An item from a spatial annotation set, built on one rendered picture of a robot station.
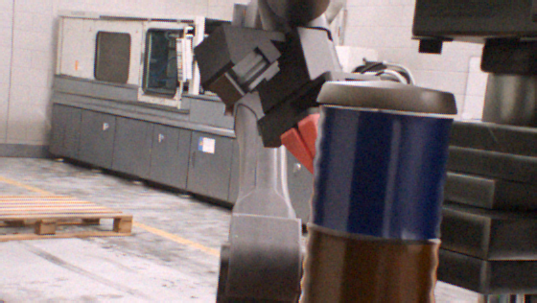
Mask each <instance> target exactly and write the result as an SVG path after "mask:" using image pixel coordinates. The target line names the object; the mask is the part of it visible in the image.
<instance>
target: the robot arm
mask: <svg viewBox="0 0 537 303"><path fill-rule="evenodd" d="M330 2H331V0H250V1H248V3H247V4H239V3H234V5H233V11H232V18H231V20H232V25H231V24H221V25H220V26H219V27H218V28H217V29H216V30H214V31H213V32H212V33H211V34H210V35H209V36H207V37H206V38H205V39H204V40H203V41H202V42H200V43H199V44H198V45H197V46H196V47H195V48H193V49H194V54H195V57H196V61H197V65H198V70H199V73H200V81H201V83H202V85H203V86H204V87H205V89H206V88H208V87H209V88H210V89H211V90H212V91H213V92H215V93H216V95H218V97H219V98H220V100H221V101H223V116H229V117H233V113H234V133H235V135H236V137H237V139H238V143H239V147H240V191H239V196H238V199H237V201H236V204H235V205H234V207H233V210H232V213H231V218H230V221H229V229H228V243H222V247H221V253H220V260H219V266H218V273H217V280H216V287H215V303H299V299H300V294H301V293H302V290H301V284H300V281H301V278H302V276H303V274H304V268H303V260H304V256H305V253H306V252H305V250H304V249H302V231H301V219H297V218H296V215H295V212H294V210H293V209H292V203H291V200H290V197H289V192H288V187H287V149H288V150H289V151H290V152H291V153H292V154H293V155H294V157H295V158H296V159H297V160H298V161H299V162H300V163H301V164H302V165H303V166H304V167H305V168H306V169H307V170H308V171H309V172H310V173H311V174H312V175H314V157H315V154H316V152H315V140H316V138H317V136H318V130H317V122H318V117H319V115H320V114H319V106H320V105H330V104H325V103H320V102H318V101H317V97H318V96H319V92H320V90H321V88H322V86H323V84H325V83H326V82H378V81H379V80H380V78H379V76H368V75H362V74H355V73H348V72H342V69H341V66H340V63H339V58H338V53H337V49H336V47H335V43H334V41H333V36H332V33H331V30H330V27H329V21H328V18H327V15H326V12H325V11H326V10H327V9H328V7H329V5H330Z"/></svg>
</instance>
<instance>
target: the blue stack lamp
mask: <svg viewBox="0 0 537 303"><path fill-rule="evenodd" d="M319 114H320V115H319V117H318V122H317V130H318V136H317V138H316V140H315V152H316V154H315V157H314V175H313V177H312V180H311V184H312V193H311V195H310V197H309V205H310V212H309V216H308V219H307V220H308V221H309V222H310V223H312V224H317V225H320V226H323V227H326V228H330V229H333V230H337V231H346V232H351V233H357V234H362V235H368V236H376V237H385V238H395V239H423V240H432V239H438V238H439V237H441V232H440V226H439V225H440V224H441V222H442V219H443V217H444V215H443V209H442V203H443V200H444V198H445V191H444V185H445V183H446V180H447V178H448V174H447V168H446V167H447V165H448V160H449V158H450V156H449V151H448V147H449V144H450V142H451V140H452V133H451V125H452V123H453V121H454V118H451V117H445V116H439V115H432V114H425V113H419V114H417V113H409V112H403V111H395V110H386V109H381V110H379V109H370V108H361V107H353V106H343V105H320V106H319Z"/></svg>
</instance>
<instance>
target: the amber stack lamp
mask: <svg viewBox="0 0 537 303"><path fill-rule="evenodd" d="M307 230H308V235H307V238H306V241H305V242H304V246H305V252H306V253H305V256H304V260H303V268H304V274H303V276H302V278H301V281H300V284H301V290H302V293H301V294H300V299H299V303H435V295H434V289H435V285H436V283H437V278H436V269H437V267H438V265H437V264H438V262H439V260H438V254H437V249H438V248H439V246H440V244H441V243H440V240H439V239H432V240H423V239H395V238H385V237H376V236H368V235H362V234H357V233H351V232H346V231H337V230H333V229H330V228H326V227H323V226H320V225H317V224H312V223H310V222H309V223H307Z"/></svg>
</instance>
